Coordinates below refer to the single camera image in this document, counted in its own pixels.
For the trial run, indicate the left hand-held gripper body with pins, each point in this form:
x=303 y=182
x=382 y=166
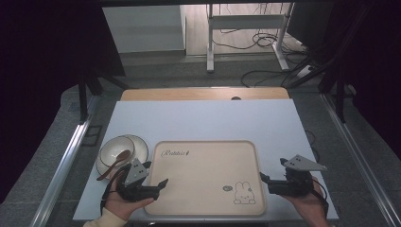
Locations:
x=136 y=176

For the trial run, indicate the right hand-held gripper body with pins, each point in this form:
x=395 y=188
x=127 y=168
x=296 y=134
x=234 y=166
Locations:
x=294 y=183

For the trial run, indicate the white ceramic plate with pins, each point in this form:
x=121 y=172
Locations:
x=142 y=148

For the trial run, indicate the brown wooden spoon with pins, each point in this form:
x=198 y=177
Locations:
x=123 y=156

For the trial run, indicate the white ceramic bowl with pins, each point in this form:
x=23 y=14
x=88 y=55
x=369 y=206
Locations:
x=111 y=152

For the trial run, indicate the beige tray with rabbit print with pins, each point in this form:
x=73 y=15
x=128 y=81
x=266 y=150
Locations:
x=201 y=179

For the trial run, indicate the person's right hand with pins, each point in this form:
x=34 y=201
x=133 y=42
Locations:
x=305 y=205

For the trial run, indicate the person's left hand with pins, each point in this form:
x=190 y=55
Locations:
x=121 y=205

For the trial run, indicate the black floor grate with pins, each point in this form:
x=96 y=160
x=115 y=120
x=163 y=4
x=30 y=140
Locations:
x=92 y=135

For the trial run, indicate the white table board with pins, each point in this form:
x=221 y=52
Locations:
x=205 y=121

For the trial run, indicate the wooden table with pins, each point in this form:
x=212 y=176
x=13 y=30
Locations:
x=189 y=94

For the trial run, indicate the black metal stand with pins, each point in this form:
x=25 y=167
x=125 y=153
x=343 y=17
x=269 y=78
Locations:
x=84 y=97
x=339 y=94

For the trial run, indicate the white power strip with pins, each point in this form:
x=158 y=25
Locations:
x=304 y=71

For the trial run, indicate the dark curtain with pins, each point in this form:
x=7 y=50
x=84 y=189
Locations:
x=375 y=63
x=41 y=78

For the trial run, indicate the white cabinet panel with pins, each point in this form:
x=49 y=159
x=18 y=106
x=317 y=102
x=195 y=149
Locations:
x=143 y=28

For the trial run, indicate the metal floor rail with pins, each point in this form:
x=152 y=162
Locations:
x=63 y=164
x=362 y=160

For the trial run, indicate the white metal desk frame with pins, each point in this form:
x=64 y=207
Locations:
x=246 y=21

